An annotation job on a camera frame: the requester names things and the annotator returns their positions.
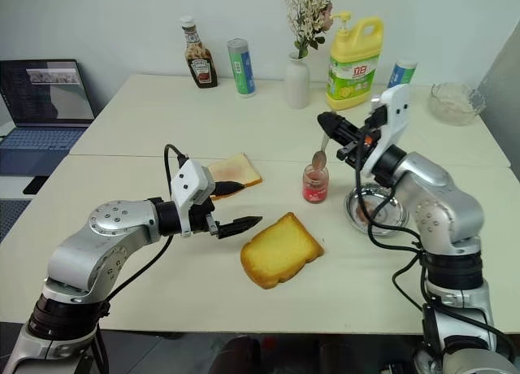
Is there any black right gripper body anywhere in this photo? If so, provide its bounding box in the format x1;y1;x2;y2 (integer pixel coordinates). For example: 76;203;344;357
336;121;382;164

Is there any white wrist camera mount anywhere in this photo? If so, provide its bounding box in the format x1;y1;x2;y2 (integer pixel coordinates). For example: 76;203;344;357
361;84;410;178
169;159;216;238

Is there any dark woven mat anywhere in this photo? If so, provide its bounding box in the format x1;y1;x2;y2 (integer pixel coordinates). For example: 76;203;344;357
0;198;33;246

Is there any white ceramic vase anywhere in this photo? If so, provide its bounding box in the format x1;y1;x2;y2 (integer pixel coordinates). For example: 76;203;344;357
284;51;312;111

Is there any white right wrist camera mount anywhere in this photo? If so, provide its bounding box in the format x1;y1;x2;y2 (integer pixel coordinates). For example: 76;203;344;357
361;84;410;178

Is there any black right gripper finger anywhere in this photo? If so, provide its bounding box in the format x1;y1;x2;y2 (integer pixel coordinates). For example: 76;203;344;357
321;124;359;146
317;111;362;138

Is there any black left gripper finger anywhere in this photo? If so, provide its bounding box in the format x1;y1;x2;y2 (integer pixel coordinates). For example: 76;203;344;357
217;215;264;240
210;180;245;198

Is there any open laptop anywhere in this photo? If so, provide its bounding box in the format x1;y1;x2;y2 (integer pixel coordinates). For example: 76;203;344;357
0;59;97;178

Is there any round metal dish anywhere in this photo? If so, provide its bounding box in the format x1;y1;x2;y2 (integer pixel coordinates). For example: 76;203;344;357
344;183;410;237

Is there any small metal spoon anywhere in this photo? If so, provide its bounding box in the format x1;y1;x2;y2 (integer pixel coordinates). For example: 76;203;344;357
311;136;329;172

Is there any yellow detergent pump bottle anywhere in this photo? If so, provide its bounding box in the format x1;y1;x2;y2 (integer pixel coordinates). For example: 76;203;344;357
324;11;385;112

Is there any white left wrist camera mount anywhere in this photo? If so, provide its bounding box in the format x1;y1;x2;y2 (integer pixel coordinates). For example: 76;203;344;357
169;159;216;238

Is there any dried flower bouquet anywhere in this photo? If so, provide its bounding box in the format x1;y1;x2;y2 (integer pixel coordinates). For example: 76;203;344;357
283;0;336;60

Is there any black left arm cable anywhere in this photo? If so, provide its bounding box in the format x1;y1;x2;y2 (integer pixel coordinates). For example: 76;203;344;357
91;144;191;374

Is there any ketchup bottle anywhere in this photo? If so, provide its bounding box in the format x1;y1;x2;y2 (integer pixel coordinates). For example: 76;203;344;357
180;15;219;90

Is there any clear glass bowl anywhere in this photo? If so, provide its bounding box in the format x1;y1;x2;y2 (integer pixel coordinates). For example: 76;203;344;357
427;81;487;127

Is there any blue green cylindrical canister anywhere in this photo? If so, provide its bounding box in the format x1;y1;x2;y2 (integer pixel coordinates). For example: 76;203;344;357
226;37;258;99
386;59;419;92

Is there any pale bread slice with jam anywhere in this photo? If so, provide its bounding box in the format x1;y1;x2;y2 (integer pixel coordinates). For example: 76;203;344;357
206;152;263;202

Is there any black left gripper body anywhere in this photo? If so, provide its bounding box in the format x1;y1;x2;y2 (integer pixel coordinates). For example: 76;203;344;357
188;198;223;238

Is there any golden toasted bread slice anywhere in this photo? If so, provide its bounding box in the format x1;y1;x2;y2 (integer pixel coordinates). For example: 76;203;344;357
240;211;326;291

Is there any small glass jam jar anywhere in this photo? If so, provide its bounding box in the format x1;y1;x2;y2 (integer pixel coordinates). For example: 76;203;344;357
301;164;330;205

